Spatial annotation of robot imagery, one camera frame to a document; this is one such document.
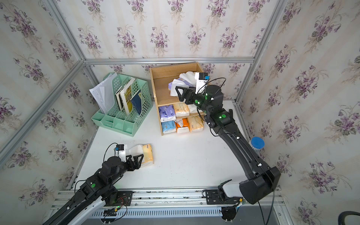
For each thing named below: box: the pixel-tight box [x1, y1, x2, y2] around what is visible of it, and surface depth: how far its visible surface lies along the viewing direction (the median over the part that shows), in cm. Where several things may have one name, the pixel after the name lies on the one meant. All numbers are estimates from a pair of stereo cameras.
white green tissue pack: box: [187, 103, 199, 114], surface depth 88 cm
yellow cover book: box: [120, 77, 136, 115], surface depth 97 cm
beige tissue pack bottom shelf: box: [187, 115, 204, 133], surface depth 99 cm
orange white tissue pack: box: [175, 117, 190, 134], surface depth 95 cm
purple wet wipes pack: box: [158, 104, 177, 123], surface depth 86 cm
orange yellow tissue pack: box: [142, 143, 154, 164], surface depth 88 cm
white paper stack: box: [89, 72, 118, 115], surface depth 95 cm
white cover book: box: [114, 87, 125, 112], surface depth 97 cm
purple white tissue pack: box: [168, 71, 197, 97], surface depth 80 cm
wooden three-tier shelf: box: [149, 62, 205, 136], surface depth 89 cm
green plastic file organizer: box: [90, 74, 154, 137], surface depth 102 cm
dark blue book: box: [129, 89, 142, 115], surface depth 103 cm
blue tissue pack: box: [161, 120, 177, 135], surface depth 97 cm
